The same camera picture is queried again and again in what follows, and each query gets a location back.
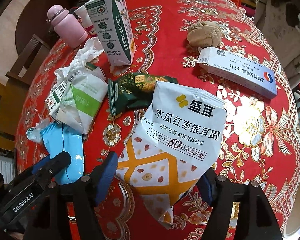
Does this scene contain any green white milk carton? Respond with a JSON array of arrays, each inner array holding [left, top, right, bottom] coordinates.
[[84, 0, 135, 66]]

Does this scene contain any light blue wrapper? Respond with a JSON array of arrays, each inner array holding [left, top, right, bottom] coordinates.
[[26, 119, 85, 185]]

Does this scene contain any small white yogurt bottle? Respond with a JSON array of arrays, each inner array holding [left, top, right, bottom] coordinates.
[[75, 5, 97, 37]]

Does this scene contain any dark wooden chair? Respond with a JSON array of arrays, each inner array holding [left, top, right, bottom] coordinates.
[[6, 34, 51, 86]]

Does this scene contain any white orange snack packet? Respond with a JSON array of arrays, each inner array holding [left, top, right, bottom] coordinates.
[[116, 81, 227, 228]]

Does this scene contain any crumpled brown tissue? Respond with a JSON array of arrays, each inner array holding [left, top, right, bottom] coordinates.
[[187, 21, 223, 48]]

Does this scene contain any pink thermos bottle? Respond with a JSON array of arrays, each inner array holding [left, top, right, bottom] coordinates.
[[47, 4, 88, 48]]

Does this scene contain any white blue medicine box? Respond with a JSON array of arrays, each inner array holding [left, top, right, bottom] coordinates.
[[197, 47, 277, 99]]

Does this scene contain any dark round tabletop leaning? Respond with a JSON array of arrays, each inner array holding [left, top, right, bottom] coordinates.
[[15, 0, 79, 54]]

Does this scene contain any dark green cracker packet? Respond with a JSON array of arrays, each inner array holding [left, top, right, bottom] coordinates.
[[108, 73, 178, 116]]

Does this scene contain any white green crumpled wrapper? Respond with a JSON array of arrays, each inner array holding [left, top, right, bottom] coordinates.
[[45, 37, 108, 134]]

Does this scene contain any beige coat on chair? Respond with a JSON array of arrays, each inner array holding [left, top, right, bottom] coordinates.
[[254, 0, 300, 88]]

